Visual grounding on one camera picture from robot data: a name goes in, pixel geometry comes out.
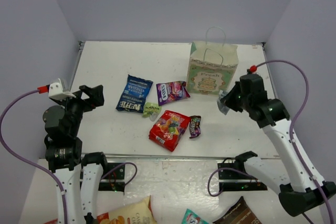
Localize teal snack packet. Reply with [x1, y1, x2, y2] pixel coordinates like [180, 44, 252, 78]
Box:
[181, 209, 208, 224]

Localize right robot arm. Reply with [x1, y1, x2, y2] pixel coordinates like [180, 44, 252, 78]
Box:
[217, 73, 335, 217]

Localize blue kettle chips bag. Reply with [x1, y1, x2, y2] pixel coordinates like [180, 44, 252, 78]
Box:
[116, 75, 153, 113]

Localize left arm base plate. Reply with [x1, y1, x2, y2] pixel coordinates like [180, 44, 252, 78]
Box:
[76, 161, 126, 196]

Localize dark brown snack bag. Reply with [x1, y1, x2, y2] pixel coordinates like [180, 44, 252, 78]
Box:
[213, 196, 261, 224]

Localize cream cassava chips bag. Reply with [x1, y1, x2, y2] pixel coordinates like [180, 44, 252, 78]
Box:
[97, 196, 157, 224]

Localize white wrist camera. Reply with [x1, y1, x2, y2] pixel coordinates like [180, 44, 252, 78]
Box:
[48, 78, 76, 101]
[247, 65, 258, 74]

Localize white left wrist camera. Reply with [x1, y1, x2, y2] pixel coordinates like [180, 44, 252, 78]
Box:
[48, 78, 76, 101]

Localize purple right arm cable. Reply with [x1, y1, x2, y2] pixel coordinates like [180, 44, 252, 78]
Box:
[249, 60, 336, 224]

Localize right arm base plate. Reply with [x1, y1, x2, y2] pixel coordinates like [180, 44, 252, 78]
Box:
[218, 170, 268, 192]

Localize small green candy packet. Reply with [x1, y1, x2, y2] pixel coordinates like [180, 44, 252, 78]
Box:
[142, 102, 161, 122]

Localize brown m&m packet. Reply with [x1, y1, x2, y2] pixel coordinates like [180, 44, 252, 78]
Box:
[189, 115, 202, 139]

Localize purple foxs candy bag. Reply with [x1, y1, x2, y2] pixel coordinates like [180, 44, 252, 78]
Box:
[156, 81, 190, 106]

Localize red fruit candy bag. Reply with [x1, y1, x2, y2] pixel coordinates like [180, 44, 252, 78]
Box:
[149, 110, 191, 152]

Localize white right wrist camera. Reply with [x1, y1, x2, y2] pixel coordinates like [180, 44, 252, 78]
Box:
[247, 65, 258, 74]

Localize decorated paper bag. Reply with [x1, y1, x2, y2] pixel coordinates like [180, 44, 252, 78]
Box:
[186, 26, 239, 95]

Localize red snack bag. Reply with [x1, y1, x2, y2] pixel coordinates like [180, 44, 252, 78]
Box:
[45, 219, 58, 224]

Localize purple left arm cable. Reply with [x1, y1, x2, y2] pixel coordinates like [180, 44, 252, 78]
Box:
[0, 86, 69, 224]

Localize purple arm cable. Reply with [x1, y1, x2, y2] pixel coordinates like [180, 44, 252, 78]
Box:
[249, 60, 336, 224]
[0, 86, 69, 224]

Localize silver foil wrapper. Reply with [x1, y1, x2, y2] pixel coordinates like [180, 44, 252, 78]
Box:
[217, 90, 229, 115]

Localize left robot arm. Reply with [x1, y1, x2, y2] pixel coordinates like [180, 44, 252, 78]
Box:
[43, 81, 109, 223]

